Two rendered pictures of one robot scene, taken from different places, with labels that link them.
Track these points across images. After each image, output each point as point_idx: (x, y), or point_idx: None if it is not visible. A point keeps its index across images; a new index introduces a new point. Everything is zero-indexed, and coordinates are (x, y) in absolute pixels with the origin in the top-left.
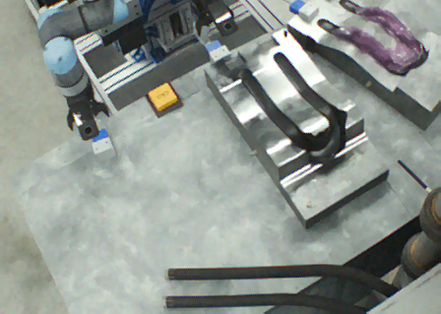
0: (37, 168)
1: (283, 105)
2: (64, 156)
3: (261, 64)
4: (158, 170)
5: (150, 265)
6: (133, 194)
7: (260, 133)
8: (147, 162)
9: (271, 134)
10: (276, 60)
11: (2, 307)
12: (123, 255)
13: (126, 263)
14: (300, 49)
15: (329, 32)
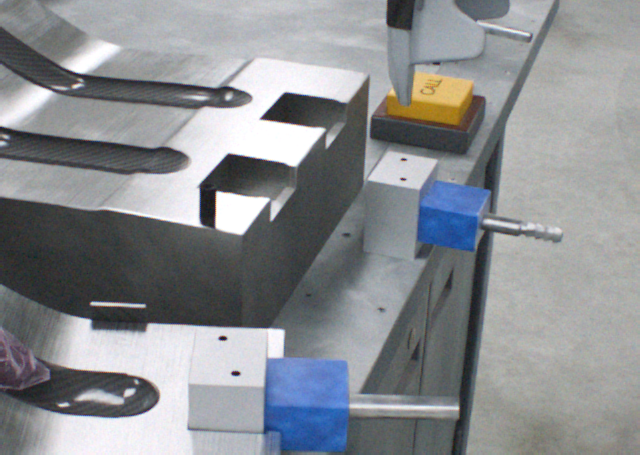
0: None
1: (31, 93)
2: (505, 17)
3: (202, 128)
4: (265, 54)
5: None
6: (274, 22)
7: (36, 14)
8: (310, 54)
9: (0, 4)
10: (164, 155)
11: (542, 376)
12: None
13: None
14: (103, 204)
15: (56, 366)
